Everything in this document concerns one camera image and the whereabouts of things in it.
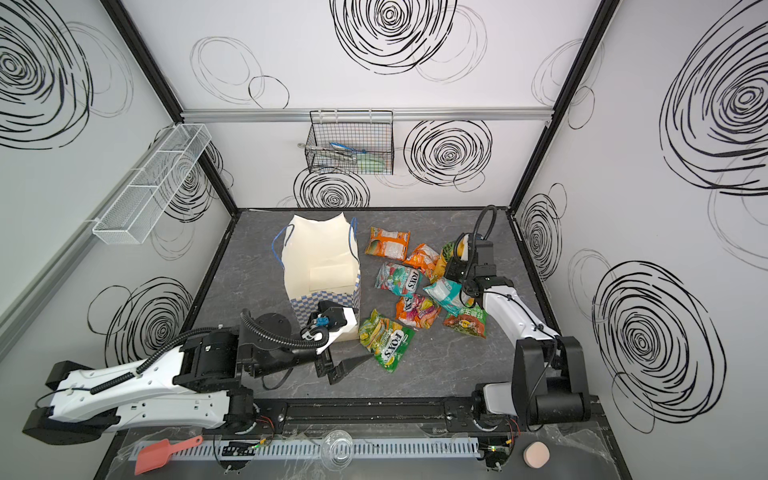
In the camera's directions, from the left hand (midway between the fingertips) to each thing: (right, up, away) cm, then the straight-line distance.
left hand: (364, 334), depth 56 cm
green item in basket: (0, +40, +31) cm, 51 cm away
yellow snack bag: (+21, +10, +34) cm, 41 cm away
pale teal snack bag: (+22, +2, +30) cm, 37 cm away
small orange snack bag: (+18, +10, +43) cm, 48 cm away
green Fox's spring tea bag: (+4, -10, +28) cm, 30 cm away
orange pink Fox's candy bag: (+13, -4, +32) cm, 35 cm away
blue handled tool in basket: (-11, +46, +35) cm, 59 cm away
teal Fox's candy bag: (+8, +5, +39) cm, 40 cm away
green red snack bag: (+28, -6, +31) cm, 42 cm away
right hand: (+22, +11, +33) cm, 41 cm away
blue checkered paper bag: (-18, +10, +44) cm, 49 cm away
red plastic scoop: (-49, -32, +12) cm, 60 cm away
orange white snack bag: (+5, +16, +49) cm, 52 cm away
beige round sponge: (+39, -33, +13) cm, 53 cm away
